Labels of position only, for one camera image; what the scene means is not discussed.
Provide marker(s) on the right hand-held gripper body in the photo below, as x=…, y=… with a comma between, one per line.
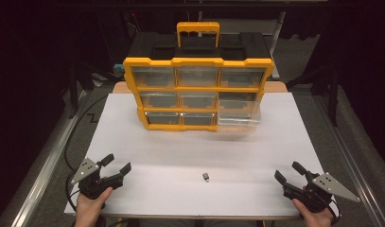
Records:
x=319, y=190

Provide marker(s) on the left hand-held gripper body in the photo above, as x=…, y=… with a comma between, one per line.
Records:
x=91, y=183

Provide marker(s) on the small black adapter plug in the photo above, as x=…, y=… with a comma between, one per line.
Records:
x=206, y=177

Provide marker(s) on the tall clear plastic drawer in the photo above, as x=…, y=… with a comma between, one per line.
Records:
x=240, y=113

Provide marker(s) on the yellow black drawer organizer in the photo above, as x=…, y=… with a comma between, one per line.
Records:
x=198, y=63

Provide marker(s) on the person's left hand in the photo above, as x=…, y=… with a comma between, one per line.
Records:
x=90, y=207

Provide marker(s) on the person's right hand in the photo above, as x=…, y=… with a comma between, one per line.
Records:
x=314, y=217

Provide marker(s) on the black metal stand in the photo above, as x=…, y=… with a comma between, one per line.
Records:
x=332, y=94
x=74, y=91

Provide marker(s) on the teal small object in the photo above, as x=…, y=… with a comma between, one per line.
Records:
x=118, y=67

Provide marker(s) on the set of small clear drawers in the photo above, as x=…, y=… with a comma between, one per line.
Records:
x=196, y=94

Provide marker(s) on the grey metal pole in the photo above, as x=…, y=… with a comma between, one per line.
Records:
x=276, y=44

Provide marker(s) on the aluminium floor rail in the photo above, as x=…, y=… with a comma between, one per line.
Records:
x=354, y=164
x=45, y=167

